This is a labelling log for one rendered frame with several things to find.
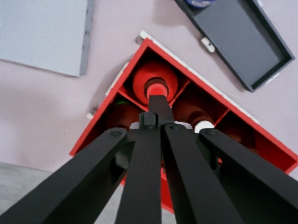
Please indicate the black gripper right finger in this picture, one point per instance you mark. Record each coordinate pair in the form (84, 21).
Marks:
(258, 190)

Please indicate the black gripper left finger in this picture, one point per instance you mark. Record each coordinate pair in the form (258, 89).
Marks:
(79, 190)

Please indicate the dark brown bottle with white cap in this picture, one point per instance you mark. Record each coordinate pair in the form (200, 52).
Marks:
(194, 108)

